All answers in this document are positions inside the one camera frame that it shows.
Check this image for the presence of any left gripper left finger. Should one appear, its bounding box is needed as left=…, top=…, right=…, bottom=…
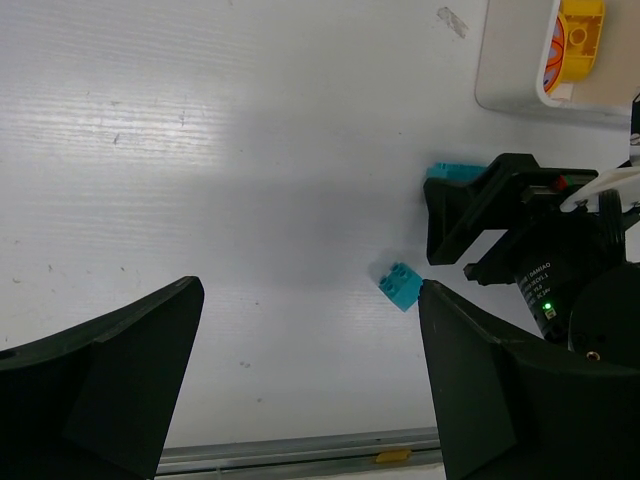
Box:
left=1, top=276, right=204, bottom=479

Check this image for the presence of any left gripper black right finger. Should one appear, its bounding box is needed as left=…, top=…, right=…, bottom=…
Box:
left=419, top=280, right=639, bottom=479

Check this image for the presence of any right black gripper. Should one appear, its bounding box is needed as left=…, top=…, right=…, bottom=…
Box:
left=423, top=153, right=639, bottom=346

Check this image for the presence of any teal long lego brick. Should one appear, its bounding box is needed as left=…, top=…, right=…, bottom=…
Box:
left=426, top=162, right=487, bottom=182

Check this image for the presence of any small teal lego brick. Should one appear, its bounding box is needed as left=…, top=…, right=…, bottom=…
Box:
left=378, top=262, right=423, bottom=312

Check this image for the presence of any orange butterfly lego brick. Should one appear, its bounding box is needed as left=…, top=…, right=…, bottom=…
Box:
left=542, top=0, right=606, bottom=95

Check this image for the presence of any white three-compartment tray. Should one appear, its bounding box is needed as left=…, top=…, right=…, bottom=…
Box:
left=475, top=1, right=639, bottom=126

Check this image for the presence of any small yellow clip on rail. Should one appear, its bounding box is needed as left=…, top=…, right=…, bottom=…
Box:
left=374, top=449, right=412, bottom=465

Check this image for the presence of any aluminium rail front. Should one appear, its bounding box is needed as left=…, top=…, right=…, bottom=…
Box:
left=156, top=427, right=442, bottom=479

